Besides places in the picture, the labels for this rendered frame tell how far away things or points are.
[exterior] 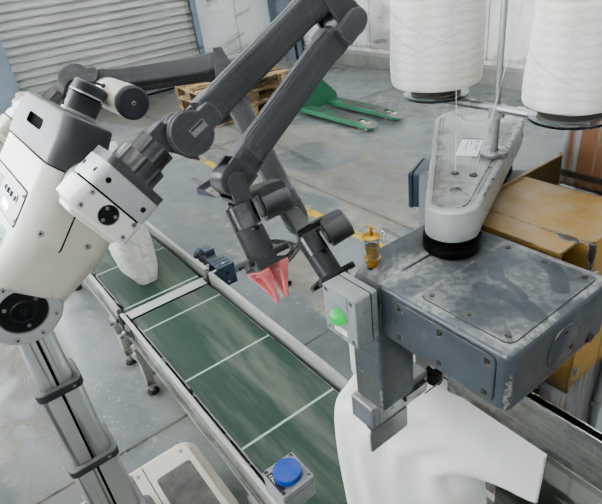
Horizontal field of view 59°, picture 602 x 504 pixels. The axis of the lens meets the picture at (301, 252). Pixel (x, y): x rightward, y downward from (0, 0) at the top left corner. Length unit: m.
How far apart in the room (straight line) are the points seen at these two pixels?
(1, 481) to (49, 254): 1.72
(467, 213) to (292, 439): 1.21
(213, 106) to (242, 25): 8.44
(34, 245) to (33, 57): 7.14
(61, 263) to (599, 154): 1.02
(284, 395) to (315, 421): 0.17
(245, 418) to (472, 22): 1.45
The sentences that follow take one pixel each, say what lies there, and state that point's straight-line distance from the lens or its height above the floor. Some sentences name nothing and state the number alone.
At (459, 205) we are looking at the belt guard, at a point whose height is 1.42.
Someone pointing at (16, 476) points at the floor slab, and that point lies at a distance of 2.68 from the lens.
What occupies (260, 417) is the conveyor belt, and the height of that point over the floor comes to 0.38.
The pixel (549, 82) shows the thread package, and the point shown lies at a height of 1.58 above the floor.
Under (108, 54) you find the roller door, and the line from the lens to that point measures 8.42.
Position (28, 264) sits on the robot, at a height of 1.32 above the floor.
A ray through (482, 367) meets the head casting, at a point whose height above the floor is 1.30.
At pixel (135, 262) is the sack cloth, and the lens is 2.75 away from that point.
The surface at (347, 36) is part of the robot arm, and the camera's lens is 1.06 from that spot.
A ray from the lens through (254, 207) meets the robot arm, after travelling 1.02.
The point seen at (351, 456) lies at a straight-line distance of 1.44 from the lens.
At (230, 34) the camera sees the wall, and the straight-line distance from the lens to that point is 9.27.
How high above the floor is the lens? 1.79
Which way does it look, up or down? 31 degrees down
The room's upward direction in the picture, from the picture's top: 8 degrees counter-clockwise
